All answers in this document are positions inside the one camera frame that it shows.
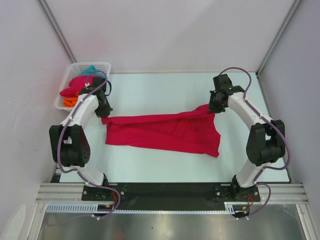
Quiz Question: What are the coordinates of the crimson red t shirt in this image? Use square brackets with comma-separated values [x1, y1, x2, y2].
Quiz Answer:
[101, 104, 221, 158]

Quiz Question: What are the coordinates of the white plastic laundry basket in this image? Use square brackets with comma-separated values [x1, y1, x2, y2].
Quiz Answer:
[54, 61, 112, 112]

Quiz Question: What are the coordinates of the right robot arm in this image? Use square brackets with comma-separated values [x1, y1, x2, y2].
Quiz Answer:
[208, 86, 286, 201]

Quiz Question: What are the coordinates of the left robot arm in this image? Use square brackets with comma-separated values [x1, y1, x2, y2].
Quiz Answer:
[49, 70, 113, 200]

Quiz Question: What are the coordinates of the orange t shirt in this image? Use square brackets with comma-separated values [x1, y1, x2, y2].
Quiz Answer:
[63, 96, 78, 108]

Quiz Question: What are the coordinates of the magenta t shirt in basket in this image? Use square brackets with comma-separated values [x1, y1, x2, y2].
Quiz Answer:
[59, 75, 87, 98]

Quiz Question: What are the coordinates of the teal t shirt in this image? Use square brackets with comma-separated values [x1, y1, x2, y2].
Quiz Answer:
[77, 65, 105, 78]

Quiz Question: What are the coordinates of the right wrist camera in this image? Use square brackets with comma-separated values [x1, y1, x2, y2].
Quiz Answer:
[213, 74, 233, 92]

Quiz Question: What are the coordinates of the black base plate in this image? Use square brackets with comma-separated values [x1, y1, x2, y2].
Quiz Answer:
[81, 182, 261, 211]

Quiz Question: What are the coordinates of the white slotted cable duct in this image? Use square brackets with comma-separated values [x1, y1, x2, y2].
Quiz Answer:
[46, 203, 248, 215]

